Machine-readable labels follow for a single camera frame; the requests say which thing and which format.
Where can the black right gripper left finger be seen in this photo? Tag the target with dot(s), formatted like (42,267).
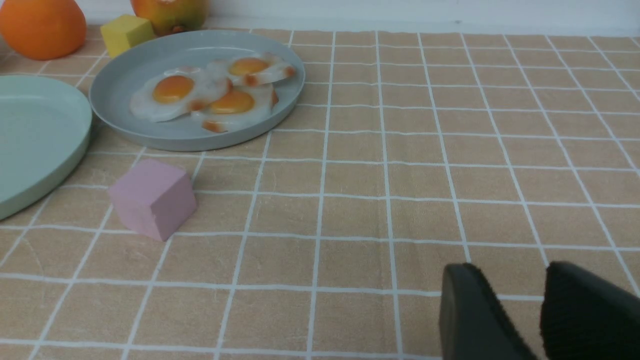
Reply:
(473,324)

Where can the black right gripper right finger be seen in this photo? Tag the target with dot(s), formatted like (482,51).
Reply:
(585,317)

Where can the fried egg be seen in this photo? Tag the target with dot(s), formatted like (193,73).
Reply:
(252,70)
(239,109)
(176,92)

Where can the fried egg bottom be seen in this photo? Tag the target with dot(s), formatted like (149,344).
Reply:
(239,109)

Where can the fried egg top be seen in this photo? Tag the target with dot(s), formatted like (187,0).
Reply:
(252,70)

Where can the pink foam cube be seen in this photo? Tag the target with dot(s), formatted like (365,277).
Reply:
(153,199)

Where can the red yellow apple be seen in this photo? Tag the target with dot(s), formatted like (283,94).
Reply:
(170,17)

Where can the grey plate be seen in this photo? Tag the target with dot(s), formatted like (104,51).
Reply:
(117,81)

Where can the yellow foam cube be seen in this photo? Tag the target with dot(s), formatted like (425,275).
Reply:
(126,32)

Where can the green plate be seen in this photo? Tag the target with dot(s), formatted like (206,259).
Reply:
(45,127)

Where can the orange fruit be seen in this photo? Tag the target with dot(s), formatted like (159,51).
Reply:
(43,29)

